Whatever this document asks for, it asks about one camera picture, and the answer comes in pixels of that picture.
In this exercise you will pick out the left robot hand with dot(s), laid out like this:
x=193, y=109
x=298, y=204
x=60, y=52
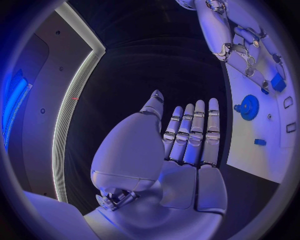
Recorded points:
x=150, y=187

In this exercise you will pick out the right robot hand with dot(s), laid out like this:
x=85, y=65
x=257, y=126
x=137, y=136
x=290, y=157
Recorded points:
x=213, y=30

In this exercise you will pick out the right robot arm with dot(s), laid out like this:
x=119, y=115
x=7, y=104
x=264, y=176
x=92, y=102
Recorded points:
x=185, y=3

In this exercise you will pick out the white task board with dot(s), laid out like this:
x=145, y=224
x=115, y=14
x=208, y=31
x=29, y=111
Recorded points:
x=248, y=161

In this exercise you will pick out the blue peg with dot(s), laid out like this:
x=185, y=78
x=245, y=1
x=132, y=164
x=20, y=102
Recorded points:
x=264, y=91

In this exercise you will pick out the blue gear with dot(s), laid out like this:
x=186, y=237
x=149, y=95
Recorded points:
x=250, y=109

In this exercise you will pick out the small blue block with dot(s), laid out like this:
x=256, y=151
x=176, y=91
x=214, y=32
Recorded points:
x=260, y=142

